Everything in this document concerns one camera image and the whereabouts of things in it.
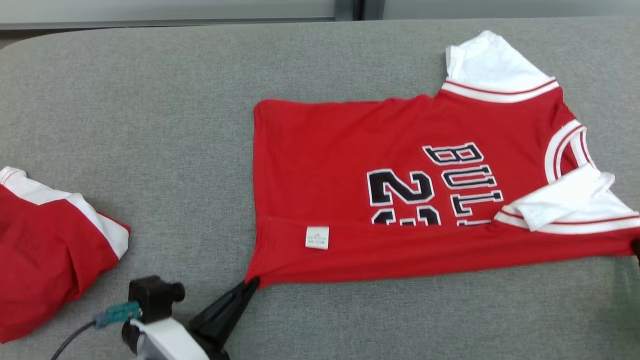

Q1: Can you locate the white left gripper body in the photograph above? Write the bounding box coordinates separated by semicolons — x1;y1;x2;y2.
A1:
122;317;211;360

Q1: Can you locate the grey metal floor frame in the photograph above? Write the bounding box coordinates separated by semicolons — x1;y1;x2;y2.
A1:
0;17;337;31

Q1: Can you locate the red jersey with white sleeves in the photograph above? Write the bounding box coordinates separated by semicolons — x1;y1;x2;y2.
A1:
245;30;640;290

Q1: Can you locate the grey fabric sofa cushion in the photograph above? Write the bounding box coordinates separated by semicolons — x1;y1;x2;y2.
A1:
0;15;640;360

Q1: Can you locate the teal left camera connector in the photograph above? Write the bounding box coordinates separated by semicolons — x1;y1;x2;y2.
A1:
95;301;141;329

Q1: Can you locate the grey partition post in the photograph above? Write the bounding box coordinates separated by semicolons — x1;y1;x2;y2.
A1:
334;0;386;22

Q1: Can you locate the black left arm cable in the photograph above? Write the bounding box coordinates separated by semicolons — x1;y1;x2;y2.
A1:
50;320;98;360

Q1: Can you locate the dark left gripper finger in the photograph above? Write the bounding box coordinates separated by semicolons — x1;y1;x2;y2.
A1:
187;276;261;351

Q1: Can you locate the plain red shirt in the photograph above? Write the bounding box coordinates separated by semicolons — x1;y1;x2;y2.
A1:
0;166;132;344

